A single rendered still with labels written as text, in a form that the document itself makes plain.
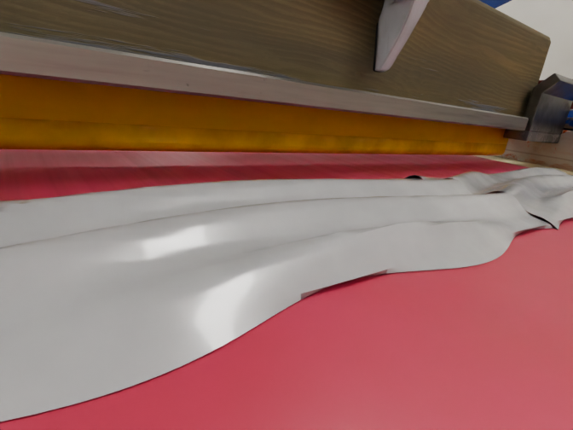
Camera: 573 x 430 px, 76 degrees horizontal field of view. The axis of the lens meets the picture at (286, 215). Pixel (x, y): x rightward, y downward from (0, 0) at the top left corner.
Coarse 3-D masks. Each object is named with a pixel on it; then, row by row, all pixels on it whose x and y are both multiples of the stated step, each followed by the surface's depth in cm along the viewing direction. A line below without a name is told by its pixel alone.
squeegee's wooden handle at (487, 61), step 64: (0, 0) 10; (64, 0) 11; (128, 0) 12; (192, 0) 13; (256, 0) 14; (320, 0) 16; (448, 0) 21; (256, 64) 15; (320, 64) 17; (448, 64) 23; (512, 64) 27
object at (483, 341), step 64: (0, 192) 10; (64, 192) 10; (512, 256) 10; (320, 320) 6; (384, 320) 6; (448, 320) 6; (512, 320) 7; (192, 384) 4; (256, 384) 5; (320, 384) 5; (384, 384) 5; (448, 384) 5; (512, 384) 5
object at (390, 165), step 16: (336, 160) 22; (352, 160) 23; (368, 160) 24; (384, 160) 25; (400, 160) 26; (416, 160) 27; (432, 160) 28; (448, 160) 29; (464, 160) 31; (480, 160) 32; (496, 160) 34; (384, 176) 19; (400, 176) 20; (432, 176) 21; (448, 176) 22; (496, 192) 19; (560, 224) 14
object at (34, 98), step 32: (0, 96) 11; (32, 96) 12; (64, 96) 12; (96, 96) 13; (128, 96) 14; (160, 96) 14; (192, 96) 15; (224, 128) 16; (256, 128) 17; (288, 128) 18; (320, 128) 20; (352, 128) 21; (384, 128) 23; (416, 128) 24; (448, 128) 27; (480, 128) 29
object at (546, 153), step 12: (564, 132) 34; (516, 144) 37; (528, 144) 36; (540, 144) 35; (552, 144) 35; (564, 144) 34; (504, 156) 38; (516, 156) 37; (528, 156) 36; (540, 156) 35; (552, 156) 35; (564, 156) 34; (564, 168) 34
